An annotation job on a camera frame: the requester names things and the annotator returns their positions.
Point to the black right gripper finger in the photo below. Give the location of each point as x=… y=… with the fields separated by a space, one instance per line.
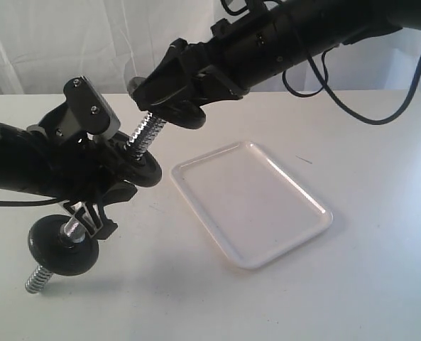
x=177 y=70
x=180 y=100

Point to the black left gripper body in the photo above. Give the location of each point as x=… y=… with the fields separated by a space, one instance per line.
x=78 y=159

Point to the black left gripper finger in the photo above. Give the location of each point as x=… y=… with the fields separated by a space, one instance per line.
x=113 y=190
x=91 y=218

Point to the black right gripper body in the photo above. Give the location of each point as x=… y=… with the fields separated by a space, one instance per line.
x=239 y=56

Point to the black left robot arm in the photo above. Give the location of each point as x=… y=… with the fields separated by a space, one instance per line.
x=25 y=167

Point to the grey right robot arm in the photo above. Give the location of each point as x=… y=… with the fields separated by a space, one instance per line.
x=311 y=27

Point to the white backdrop curtain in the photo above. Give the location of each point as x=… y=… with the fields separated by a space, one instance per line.
x=45 y=43

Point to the white rectangular plastic tray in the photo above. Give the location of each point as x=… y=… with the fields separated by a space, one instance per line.
x=251 y=206

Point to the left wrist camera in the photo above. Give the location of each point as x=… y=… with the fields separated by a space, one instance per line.
x=91 y=110

